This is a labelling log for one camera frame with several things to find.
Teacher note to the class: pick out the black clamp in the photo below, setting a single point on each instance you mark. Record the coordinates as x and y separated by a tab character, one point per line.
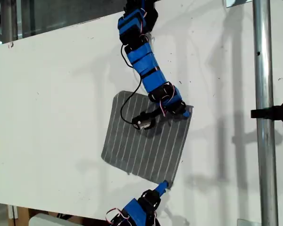
273	113

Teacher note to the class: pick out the wooden table leg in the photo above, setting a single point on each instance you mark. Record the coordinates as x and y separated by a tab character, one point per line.
22	215

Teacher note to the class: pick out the steel post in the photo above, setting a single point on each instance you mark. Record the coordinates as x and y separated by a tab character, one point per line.
264	70

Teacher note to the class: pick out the grey white striped towel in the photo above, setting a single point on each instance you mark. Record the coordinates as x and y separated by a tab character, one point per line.
132	146

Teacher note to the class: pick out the black camera box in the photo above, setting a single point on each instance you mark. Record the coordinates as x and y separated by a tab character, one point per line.
141	123

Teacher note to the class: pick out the black camera stalk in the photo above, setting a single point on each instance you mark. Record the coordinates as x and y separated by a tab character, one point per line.
155	113

